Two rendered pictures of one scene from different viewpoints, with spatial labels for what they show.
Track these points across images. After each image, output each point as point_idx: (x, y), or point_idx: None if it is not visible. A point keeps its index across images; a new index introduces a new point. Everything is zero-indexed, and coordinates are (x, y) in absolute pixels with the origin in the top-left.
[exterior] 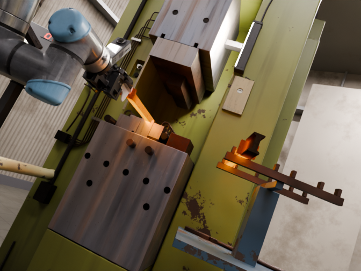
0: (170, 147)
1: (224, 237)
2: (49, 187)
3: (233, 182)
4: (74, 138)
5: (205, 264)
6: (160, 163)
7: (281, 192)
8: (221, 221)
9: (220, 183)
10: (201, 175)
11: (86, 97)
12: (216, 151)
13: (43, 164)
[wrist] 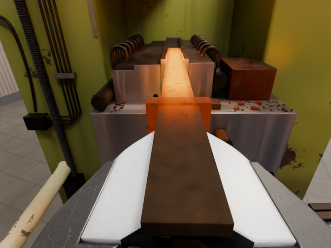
0: (257, 112)
1: (314, 151)
2: (77, 185)
3: (326, 84)
4: (57, 118)
5: (292, 179)
6: (245, 145)
7: None
8: (309, 137)
9: (304, 93)
10: (272, 93)
11: (15, 40)
12: (292, 48)
13: (45, 158)
